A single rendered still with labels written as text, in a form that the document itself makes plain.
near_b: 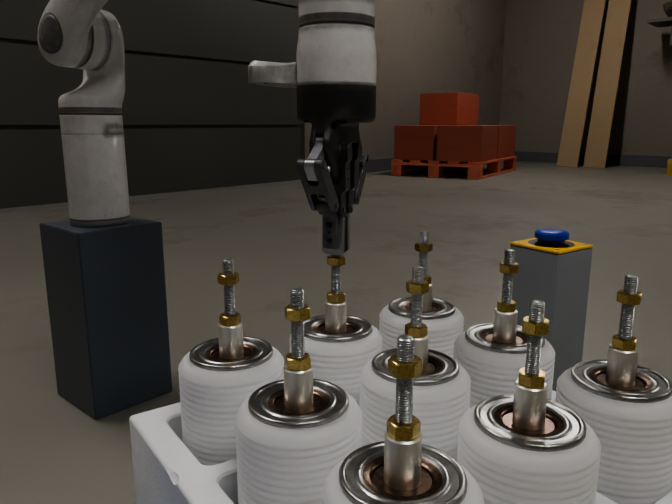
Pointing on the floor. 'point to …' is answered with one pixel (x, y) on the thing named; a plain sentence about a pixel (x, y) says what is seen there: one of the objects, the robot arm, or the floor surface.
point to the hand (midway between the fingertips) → (336, 233)
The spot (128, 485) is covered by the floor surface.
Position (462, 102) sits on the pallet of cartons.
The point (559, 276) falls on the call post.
